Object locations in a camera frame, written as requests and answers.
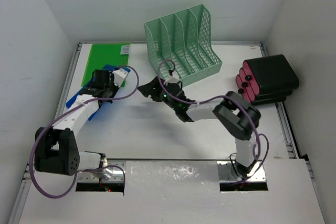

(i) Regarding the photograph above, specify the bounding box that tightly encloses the green mesh file organizer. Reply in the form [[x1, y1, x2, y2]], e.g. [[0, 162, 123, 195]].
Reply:
[[144, 5, 222, 86]]

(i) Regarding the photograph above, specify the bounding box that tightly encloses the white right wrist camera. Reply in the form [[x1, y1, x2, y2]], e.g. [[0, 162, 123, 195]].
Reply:
[[163, 72, 179, 85]]

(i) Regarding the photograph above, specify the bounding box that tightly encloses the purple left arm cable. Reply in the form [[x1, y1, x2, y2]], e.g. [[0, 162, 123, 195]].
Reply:
[[29, 65, 140, 198]]

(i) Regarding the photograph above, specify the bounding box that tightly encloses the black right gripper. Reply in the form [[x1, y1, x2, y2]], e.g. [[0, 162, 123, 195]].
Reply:
[[139, 76, 178, 111]]

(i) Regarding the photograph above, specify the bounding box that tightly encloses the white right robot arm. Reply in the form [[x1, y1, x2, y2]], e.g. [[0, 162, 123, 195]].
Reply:
[[138, 77, 261, 178]]

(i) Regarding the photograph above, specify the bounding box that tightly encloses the green plastic folder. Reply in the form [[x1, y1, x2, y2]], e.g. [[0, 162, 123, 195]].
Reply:
[[81, 42, 131, 87]]

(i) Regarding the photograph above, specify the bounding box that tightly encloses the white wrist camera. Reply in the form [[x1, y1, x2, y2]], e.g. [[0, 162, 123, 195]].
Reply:
[[112, 68, 129, 88], [163, 72, 179, 85]]

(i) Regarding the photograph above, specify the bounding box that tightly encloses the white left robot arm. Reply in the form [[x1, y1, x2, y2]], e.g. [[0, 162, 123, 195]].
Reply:
[[34, 68, 128, 176]]

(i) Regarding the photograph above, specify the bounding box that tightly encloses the white front cover board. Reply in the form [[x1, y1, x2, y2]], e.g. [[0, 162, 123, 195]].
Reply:
[[20, 158, 324, 223]]

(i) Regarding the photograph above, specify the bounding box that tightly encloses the aluminium frame rail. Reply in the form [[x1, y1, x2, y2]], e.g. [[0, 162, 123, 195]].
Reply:
[[7, 42, 82, 224]]

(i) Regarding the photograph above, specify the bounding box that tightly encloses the pink drawer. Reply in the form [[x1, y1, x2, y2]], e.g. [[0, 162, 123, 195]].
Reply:
[[236, 61, 260, 103]]

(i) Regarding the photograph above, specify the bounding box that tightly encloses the black drawer box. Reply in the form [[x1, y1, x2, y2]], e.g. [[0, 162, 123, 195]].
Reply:
[[244, 54, 299, 106]]

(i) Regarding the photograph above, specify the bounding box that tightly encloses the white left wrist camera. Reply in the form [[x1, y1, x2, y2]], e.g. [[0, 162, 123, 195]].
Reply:
[[112, 68, 129, 88]]

